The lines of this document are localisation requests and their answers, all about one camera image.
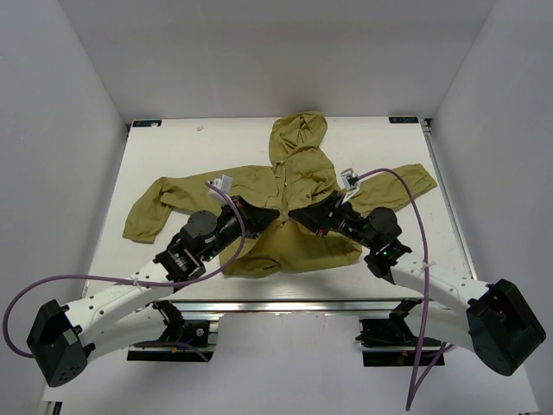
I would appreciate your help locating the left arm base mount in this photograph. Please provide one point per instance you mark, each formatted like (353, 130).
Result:
(186, 338)

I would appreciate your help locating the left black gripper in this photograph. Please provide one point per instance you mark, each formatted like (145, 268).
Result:
(255, 219)

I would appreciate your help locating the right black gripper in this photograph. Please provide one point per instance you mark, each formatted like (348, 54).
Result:
(317, 215)

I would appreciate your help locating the left blue table label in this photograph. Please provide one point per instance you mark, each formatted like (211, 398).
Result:
(146, 123)

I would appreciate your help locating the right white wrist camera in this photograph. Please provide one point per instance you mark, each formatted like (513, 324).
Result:
(351, 184)

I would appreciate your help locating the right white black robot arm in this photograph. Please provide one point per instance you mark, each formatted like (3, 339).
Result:
(491, 320)

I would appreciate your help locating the right blue table label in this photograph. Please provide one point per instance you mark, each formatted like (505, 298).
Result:
(403, 120)

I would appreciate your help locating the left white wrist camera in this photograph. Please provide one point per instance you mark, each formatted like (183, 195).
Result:
(221, 184)

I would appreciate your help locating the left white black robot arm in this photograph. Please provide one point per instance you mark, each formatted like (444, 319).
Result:
(65, 338)

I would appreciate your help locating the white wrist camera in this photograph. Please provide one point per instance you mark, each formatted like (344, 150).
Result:
(351, 184)
(221, 184)

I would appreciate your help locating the blue table label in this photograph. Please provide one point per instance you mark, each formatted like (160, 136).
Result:
(146, 123)
(403, 120)

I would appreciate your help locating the aluminium table front rail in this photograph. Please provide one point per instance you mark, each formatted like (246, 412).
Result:
(286, 306)

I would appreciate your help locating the olive green hooded jacket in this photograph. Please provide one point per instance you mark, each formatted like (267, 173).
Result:
(299, 174)

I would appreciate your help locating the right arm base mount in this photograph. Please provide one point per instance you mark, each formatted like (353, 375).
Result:
(387, 341)

